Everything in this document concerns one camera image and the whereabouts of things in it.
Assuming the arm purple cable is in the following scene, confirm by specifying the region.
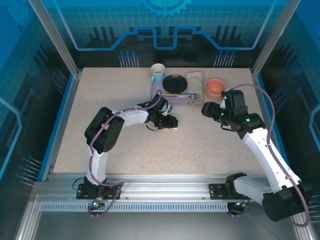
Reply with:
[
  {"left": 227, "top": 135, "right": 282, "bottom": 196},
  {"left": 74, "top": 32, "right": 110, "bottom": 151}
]
[
  {"left": 87, "top": 90, "right": 163, "bottom": 218},
  {"left": 224, "top": 83, "right": 311, "bottom": 228}
]

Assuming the aluminium table side rail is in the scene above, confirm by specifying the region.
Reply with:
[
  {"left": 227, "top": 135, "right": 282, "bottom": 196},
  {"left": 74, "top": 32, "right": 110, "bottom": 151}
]
[
  {"left": 250, "top": 69, "right": 296, "bottom": 182},
  {"left": 41, "top": 69, "right": 82, "bottom": 182}
]

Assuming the left connector with green light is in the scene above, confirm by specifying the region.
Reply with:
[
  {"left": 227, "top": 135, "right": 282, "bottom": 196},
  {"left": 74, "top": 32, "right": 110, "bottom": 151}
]
[{"left": 91, "top": 196, "right": 105, "bottom": 209}]

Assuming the grey metal shelf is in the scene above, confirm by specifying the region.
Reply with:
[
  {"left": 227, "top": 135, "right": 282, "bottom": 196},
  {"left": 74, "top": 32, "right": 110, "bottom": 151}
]
[{"left": 32, "top": 212, "right": 301, "bottom": 240}]

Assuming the orange ceramic cup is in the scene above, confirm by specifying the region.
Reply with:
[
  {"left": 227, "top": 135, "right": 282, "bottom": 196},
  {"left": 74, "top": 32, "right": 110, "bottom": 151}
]
[{"left": 204, "top": 78, "right": 227, "bottom": 100}]

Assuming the black round plate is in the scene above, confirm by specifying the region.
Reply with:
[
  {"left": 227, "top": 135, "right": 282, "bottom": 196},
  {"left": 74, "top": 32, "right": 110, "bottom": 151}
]
[{"left": 162, "top": 74, "right": 188, "bottom": 93}]

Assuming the aluminium frame post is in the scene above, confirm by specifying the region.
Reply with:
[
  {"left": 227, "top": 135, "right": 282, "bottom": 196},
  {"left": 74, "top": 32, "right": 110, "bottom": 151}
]
[
  {"left": 28, "top": 0, "right": 82, "bottom": 77},
  {"left": 251, "top": 0, "right": 294, "bottom": 77}
]

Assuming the beige folded cloth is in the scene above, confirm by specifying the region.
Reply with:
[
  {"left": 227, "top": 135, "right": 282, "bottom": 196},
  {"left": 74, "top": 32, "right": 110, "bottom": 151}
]
[{"left": 186, "top": 71, "right": 205, "bottom": 106}]

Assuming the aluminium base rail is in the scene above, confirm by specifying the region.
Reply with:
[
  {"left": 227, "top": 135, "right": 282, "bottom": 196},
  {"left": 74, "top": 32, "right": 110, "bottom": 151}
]
[{"left": 47, "top": 173, "right": 287, "bottom": 201}]

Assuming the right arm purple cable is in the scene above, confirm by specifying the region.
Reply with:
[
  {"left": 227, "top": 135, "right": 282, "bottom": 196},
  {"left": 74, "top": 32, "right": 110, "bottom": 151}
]
[{"left": 224, "top": 83, "right": 311, "bottom": 228}]

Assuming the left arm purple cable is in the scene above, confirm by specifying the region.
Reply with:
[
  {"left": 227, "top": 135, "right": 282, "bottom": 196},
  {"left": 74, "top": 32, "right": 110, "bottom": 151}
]
[{"left": 87, "top": 90, "right": 163, "bottom": 218}]

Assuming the right connector with green light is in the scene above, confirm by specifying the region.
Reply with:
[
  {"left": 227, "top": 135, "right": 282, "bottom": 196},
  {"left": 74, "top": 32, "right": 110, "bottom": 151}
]
[{"left": 233, "top": 199, "right": 251, "bottom": 210}]

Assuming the light blue mug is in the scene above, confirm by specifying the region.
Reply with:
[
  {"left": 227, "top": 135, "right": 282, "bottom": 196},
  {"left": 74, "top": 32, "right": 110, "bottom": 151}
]
[{"left": 150, "top": 63, "right": 166, "bottom": 85}]

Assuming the lavender plastic tray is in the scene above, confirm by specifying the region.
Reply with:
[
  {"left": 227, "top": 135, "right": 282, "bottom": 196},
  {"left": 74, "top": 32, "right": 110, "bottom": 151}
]
[{"left": 151, "top": 82, "right": 195, "bottom": 106}]

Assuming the connector with green light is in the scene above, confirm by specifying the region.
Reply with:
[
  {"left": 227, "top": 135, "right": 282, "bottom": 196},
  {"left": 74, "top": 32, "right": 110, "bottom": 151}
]
[
  {"left": 91, "top": 196, "right": 105, "bottom": 209},
  {"left": 233, "top": 199, "right": 251, "bottom": 210}
]

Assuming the slotted metal cable duct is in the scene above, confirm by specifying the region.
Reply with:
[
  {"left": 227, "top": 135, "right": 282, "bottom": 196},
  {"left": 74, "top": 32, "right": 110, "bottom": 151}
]
[{"left": 39, "top": 202, "right": 231, "bottom": 213}]

